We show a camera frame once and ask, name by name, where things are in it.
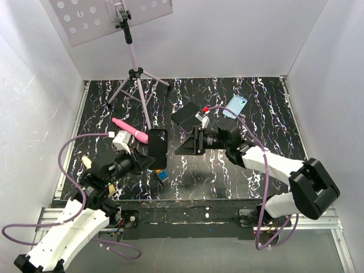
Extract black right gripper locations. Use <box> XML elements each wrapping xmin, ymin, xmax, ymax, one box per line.
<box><xmin>175</xmin><ymin>125</ymin><xmax>229</xmax><ymax>156</ymax></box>

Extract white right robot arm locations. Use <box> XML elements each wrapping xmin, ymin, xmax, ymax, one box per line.
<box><xmin>175</xmin><ymin>126</ymin><xmax>340</xmax><ymax>226</ymax></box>

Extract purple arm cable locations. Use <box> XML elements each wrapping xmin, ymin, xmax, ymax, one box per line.
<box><xmin>207</xmin><ymin>105</ymin><xmax>299</xmax><ymax>251</ymax></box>
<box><xmin>1</xmin><ymin>132</ymin><xmax>142</xmax><ymax>260</ymax></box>

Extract orange and blue toy blocks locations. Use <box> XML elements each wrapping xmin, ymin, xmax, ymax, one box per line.
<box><xmin>155</xmin><ymin>169</ymin><xmax>169</xmax><ymax>183</ymax></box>

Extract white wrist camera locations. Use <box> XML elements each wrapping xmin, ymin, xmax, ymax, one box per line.
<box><xmin>195</xmin><ymin>107</ymin><xmax>210</xmax><ymax>130</ymax></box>
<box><xmin>112</xmin><ymin>130</ymin><xmax>132</xmax><ymax>155</ymax></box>

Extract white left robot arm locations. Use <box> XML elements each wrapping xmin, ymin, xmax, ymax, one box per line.
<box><xmin>14</xmin><ymin>148</ymin><xmax>155</xmax><ymax>272</ymax></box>

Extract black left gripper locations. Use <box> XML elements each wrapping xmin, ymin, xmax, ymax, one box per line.
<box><xmin>105</xmin><ymin>144</ymin><xmax>155</xmax><ymax>185</ymax></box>

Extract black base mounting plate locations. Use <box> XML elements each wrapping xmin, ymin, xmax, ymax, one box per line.
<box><xmin>100</xmin><ymin>199</ymin><xmax>261</xmax><ymax>242</ymax></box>

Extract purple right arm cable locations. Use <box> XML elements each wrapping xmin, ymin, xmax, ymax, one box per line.
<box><xmin>207</xmin><ymin>105</ymin><xmax>299</xmax><ymax>251</ymax></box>

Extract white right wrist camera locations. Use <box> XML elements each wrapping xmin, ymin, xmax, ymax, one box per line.
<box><xmin>195</xmin><ymin>107</ymin><xmax>210</xmax><ymax>130</ymax></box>

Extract light blue phone case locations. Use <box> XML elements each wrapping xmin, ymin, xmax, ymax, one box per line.
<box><xmin>222</xmin><ymin>95</ymin><xmax>247</xmax><ymax>119</ymax></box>

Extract pink cylindrical stick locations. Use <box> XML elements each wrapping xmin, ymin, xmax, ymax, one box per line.
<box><xmin>111</xmin><ymin>118</ymin><xmax>148</xmax><ymax>144</ymax></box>

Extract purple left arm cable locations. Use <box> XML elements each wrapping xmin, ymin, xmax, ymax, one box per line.
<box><xmin>1</xmin><ymin>132</ymin><xmax>142</xmax><ymax>260</ymax></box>

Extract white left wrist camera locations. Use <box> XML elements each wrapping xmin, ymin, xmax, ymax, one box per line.
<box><xmin>112</xmin><ymin>130</ymin><xmax>132</xmax><ymax>155</ymax></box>

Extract lilac music stand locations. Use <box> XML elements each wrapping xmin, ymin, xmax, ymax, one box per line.
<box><xmin>49</xmin><ymin>1</ymin><xmax>173</xmax><ymax>129</ymax></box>

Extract wooden handled tool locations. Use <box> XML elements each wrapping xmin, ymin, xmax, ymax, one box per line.
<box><xmin>81</xmin><ymin>156</ymin><xmax>116</xmax><ymax>197</ymax></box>

